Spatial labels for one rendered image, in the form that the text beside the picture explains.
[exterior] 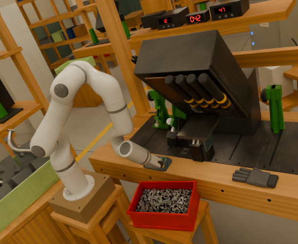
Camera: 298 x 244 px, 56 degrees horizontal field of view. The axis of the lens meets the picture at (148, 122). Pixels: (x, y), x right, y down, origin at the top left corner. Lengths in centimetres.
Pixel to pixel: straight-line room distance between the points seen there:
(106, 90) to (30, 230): 120
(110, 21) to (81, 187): 112
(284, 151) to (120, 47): 127
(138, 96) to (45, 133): 102
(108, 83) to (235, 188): 77
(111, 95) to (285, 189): 85
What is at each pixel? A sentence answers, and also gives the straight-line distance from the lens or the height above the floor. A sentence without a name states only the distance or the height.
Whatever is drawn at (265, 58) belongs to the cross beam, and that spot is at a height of 124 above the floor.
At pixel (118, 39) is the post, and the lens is 207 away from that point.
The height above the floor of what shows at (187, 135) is 113.
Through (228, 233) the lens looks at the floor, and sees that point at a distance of 237.
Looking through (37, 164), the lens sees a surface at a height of 89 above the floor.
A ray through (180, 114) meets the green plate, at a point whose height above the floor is 113.
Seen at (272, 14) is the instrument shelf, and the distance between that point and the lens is 146.
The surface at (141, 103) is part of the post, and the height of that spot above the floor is 98.
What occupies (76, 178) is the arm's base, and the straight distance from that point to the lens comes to 157.
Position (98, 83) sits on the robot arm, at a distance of 116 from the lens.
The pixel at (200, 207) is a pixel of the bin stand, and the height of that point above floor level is 80.
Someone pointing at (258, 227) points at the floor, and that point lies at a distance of 238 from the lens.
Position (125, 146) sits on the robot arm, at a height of 121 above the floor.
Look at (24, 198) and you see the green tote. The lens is 205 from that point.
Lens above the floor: 190
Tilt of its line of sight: 28 degrees down
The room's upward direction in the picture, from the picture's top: 20 degrees counter-clockwise
